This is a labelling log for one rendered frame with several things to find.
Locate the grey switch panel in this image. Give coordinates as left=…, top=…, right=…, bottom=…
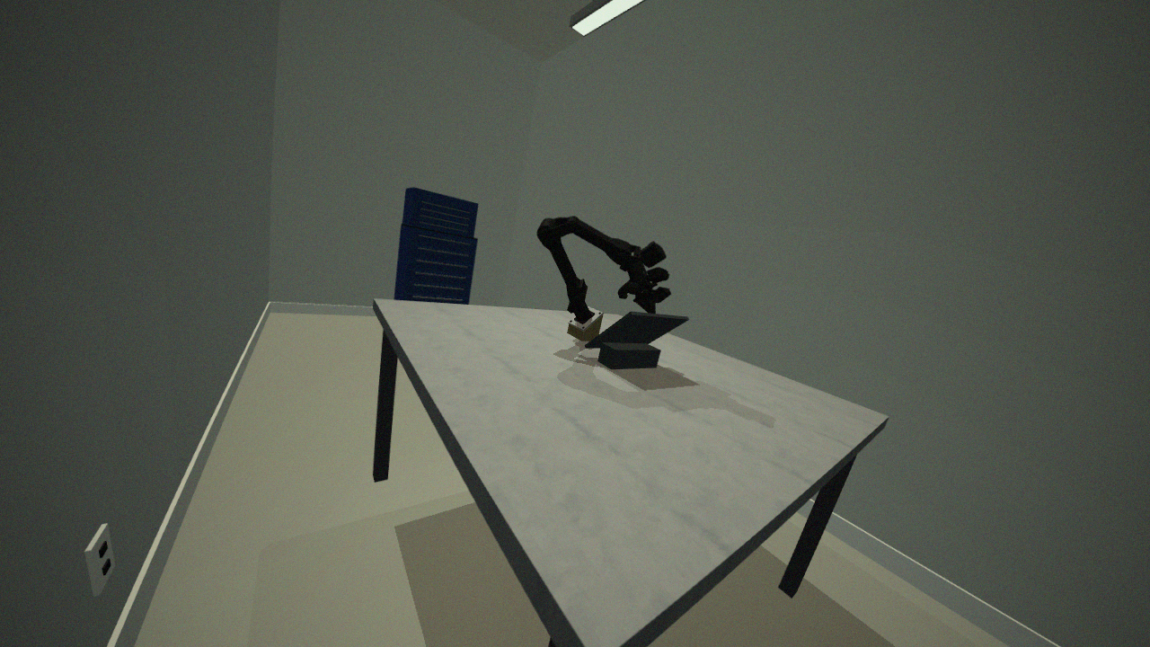
left=585, top=311, right=688, bottom=369

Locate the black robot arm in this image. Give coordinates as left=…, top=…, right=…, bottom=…
left=536, top=216, right=670, bottom=324

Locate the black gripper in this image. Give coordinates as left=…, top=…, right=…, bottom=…
left=618, top=270, right=670, bottom=314

